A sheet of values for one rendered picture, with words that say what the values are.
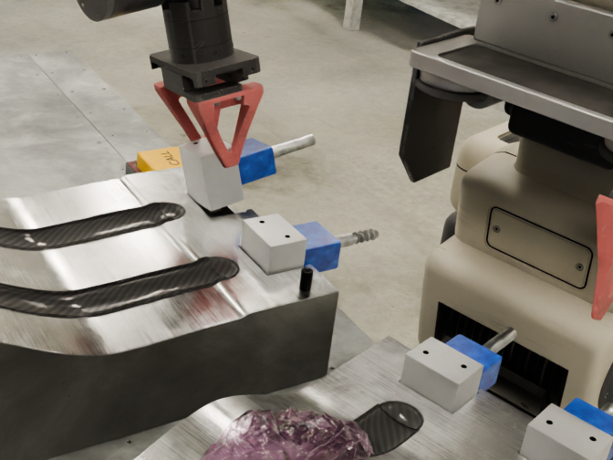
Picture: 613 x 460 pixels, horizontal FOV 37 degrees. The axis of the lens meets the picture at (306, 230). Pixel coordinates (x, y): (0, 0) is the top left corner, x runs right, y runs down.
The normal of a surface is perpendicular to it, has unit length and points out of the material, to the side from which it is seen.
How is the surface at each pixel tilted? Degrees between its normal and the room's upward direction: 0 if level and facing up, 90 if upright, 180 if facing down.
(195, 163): 99
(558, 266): 98
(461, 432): 0
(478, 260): 8
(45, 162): 0
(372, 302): 0
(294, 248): 90
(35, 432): 90
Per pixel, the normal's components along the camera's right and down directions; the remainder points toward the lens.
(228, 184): 0.51, 0.29
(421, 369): -0.66, 0.30
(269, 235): 0.11, -0.87
